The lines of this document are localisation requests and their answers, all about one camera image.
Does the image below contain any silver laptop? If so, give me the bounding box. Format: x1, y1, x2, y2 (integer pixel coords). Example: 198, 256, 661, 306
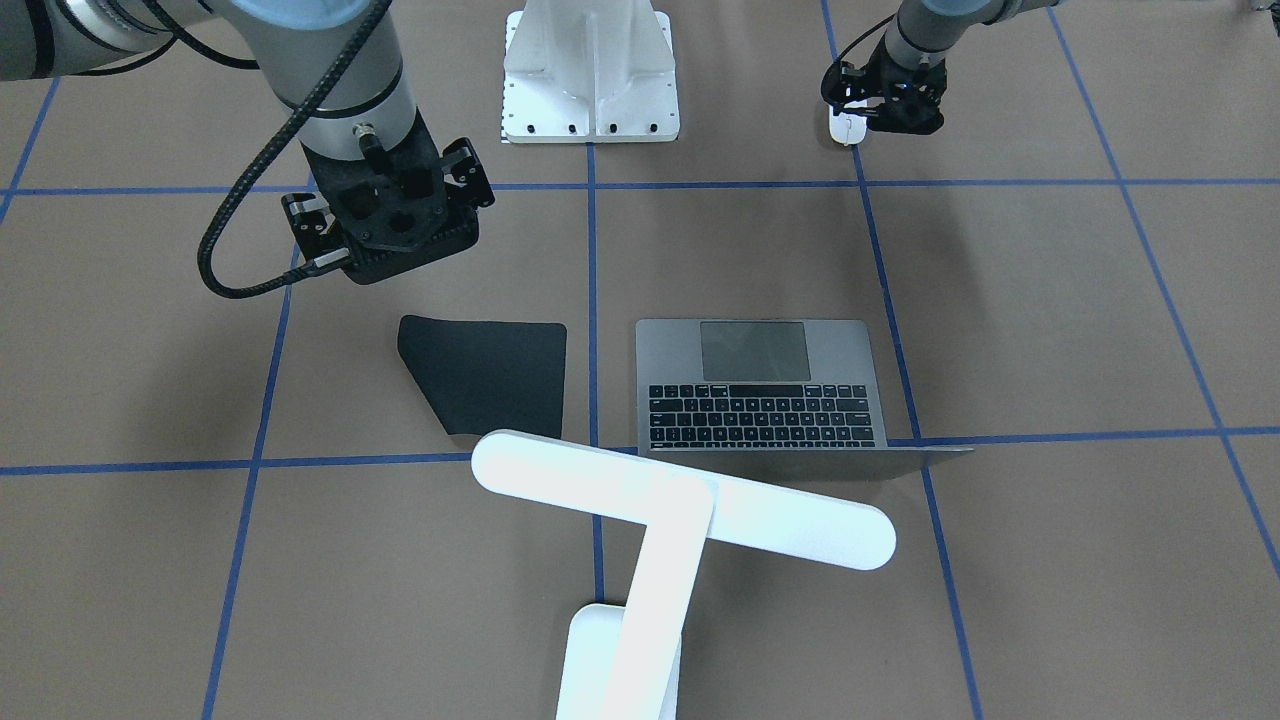
635, 318, 966, 483

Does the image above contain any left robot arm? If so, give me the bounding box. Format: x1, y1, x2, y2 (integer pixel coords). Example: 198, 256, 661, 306
820, 1, 1057, 136

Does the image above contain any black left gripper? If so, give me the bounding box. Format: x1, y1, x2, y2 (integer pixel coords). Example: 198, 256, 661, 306
822, 40, 947, 136

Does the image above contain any black mouse pad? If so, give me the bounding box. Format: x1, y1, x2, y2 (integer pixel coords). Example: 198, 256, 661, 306
397, 315, 568, 439

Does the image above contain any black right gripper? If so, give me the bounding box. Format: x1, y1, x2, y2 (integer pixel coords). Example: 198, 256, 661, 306
282, 117, 495, 284

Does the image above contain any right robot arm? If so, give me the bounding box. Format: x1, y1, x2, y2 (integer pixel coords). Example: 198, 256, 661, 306
1, 1, 495, 299

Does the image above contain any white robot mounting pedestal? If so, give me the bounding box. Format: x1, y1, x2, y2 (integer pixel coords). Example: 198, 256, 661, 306
500, 1, 681, 143

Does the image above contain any white computer mouse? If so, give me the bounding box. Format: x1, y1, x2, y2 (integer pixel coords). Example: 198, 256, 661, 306
827, 111, 868, 147

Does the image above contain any white desk lamp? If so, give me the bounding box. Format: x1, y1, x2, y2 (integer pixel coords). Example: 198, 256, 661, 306
471, 430, 897, 719

